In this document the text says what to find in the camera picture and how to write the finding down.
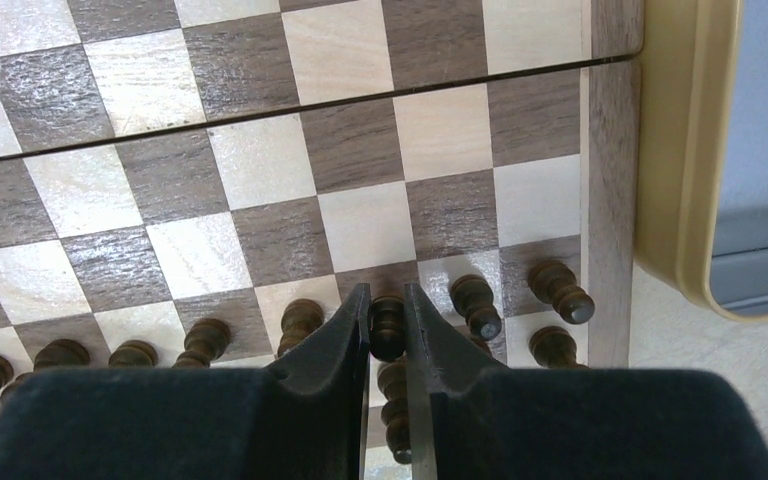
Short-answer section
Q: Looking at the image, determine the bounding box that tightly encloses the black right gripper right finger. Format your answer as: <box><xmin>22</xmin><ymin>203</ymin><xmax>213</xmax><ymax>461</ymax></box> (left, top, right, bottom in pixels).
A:
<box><xmin>404</xmin><ymin>283</ymin><xmax>768</xmax><ymax>479</ymax></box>

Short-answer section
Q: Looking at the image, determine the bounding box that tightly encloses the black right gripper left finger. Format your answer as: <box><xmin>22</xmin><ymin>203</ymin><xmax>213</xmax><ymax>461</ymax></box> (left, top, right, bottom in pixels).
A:
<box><xmin>0</xmin><ymin>284</ymin><xmax>371</xmax><ymax>479</ymax></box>

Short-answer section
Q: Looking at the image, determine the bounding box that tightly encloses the dark wooden chess piece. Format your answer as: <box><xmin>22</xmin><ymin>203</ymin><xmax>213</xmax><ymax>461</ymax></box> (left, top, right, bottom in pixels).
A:
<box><xmin>377</xmin><ymin>356</ymin><xmax>412</xmax><ymax>465</ymax></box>

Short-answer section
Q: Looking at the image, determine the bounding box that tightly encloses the dark wooden rook corner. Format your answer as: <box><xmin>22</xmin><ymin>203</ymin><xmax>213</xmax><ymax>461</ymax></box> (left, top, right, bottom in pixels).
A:
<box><xmin>529</xmin><ymin>326</ymin><xmax>588</xmax><ymax>369</ymax></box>

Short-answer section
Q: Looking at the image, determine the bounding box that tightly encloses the wooden chess board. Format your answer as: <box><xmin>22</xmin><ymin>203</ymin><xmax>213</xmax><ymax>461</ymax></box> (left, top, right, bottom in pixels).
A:
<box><xmin>0</xmin><ymin>0</ymin><xmax>645</xmax><ymax>468</ymax></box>

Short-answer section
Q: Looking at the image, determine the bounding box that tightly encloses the yellow metal tin tray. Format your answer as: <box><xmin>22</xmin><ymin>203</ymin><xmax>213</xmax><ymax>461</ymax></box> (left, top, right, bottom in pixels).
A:
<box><xmin>635</xmin><ymin>1</ymin><xmax>768</xmax><ymax>321</ymax></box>

